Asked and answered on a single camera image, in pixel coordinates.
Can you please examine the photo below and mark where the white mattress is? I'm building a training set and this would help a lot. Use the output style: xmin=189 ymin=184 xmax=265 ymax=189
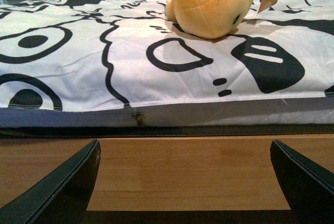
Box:
xmin=1 ymin=97 xmax=333 ymax=128

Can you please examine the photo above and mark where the black and white duvet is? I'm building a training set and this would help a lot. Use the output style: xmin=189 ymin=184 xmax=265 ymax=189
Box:
xmin=1 ymin=0 xmax=333 ymax=112

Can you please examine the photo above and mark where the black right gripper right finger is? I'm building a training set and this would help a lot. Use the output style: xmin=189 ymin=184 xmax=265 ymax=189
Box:
xmin=270 ymin=140 xmax=333 ymax=223

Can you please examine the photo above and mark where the wooden bed frame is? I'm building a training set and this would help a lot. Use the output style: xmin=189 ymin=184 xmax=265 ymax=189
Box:
xmin=1 ymin=124 xmax=333 ymax=211

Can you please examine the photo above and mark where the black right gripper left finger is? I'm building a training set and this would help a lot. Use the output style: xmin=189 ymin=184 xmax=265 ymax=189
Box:
xmin=1 ymin=139 xmax=101 ymax=223

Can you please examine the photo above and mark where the yellow plush dinosaur toy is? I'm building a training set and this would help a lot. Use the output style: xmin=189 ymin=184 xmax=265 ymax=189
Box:
xmin=165 ymin=0 xmax=253 ymax=39

